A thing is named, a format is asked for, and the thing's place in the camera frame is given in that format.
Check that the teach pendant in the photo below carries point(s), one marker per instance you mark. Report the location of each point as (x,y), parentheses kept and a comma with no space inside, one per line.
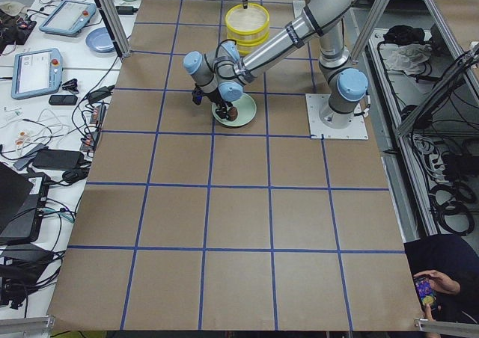
(36,73)
(69,18)

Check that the blue plate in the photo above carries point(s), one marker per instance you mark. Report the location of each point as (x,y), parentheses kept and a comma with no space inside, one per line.
(99,41)

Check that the aluminium frame post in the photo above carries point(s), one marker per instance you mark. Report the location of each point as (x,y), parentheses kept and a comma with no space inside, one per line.
(114,27)

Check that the black laptop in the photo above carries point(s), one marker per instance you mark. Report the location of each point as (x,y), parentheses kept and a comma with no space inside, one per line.
(23,195)

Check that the teach pendant upper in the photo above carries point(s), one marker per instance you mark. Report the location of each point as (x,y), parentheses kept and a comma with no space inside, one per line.
(69,18)

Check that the teach pendant lower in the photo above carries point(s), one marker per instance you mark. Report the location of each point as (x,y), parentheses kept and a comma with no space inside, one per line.
(36,73)

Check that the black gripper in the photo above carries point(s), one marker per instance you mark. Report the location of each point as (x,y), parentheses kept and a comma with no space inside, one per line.
(218,101)

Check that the brown bun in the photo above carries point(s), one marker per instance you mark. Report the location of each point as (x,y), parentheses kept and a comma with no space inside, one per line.
(232,114)

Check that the white crumpled cloth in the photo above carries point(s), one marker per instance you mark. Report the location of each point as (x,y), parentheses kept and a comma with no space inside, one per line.
(410,59)

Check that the person hand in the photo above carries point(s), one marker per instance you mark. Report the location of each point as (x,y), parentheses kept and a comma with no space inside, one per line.
(440,282)

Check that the black power adapter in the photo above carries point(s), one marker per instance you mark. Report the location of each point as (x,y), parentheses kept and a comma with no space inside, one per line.
(126,10)

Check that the black power brick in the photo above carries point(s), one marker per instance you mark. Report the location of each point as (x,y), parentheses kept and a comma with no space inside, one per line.
(57,159)

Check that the smartphone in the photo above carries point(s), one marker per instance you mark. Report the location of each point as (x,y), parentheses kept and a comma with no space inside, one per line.
(426,294)

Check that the light green plate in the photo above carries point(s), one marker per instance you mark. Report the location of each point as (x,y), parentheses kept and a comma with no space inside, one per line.
(246,110)

